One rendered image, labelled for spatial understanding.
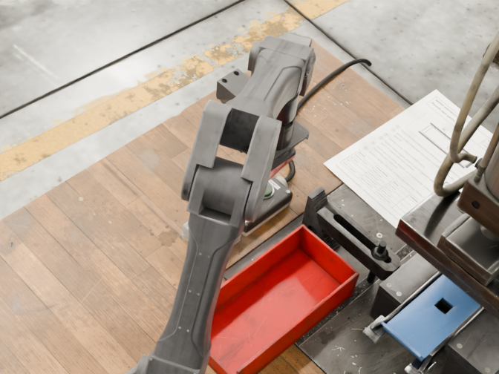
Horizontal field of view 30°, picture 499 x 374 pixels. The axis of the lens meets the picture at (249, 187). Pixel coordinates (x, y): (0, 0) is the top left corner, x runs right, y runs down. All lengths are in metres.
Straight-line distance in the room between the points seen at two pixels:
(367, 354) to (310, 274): 0.15
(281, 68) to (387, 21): 2.12
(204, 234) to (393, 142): 0.63
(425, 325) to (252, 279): 0.27
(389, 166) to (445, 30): 1.75
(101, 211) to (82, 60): 1.58
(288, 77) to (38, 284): 0.51
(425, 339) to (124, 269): 0.46
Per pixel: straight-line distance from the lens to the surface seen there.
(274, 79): 1.18
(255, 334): 1.39
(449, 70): 3.19
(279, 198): 1.50
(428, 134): 1.69
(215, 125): 1.08
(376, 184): 1.59
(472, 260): 1.18
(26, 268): 1.46
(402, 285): 1.37
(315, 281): 1.45
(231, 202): 1.09
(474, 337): 1.36
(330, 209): 1.44
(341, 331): 1.41
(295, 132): 1.42
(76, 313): 1.40
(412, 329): 1.33
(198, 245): 1.11
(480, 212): 1.15
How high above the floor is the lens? 2.10
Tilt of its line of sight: 51 degrees down
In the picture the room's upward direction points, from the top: 8 degrees clockwise
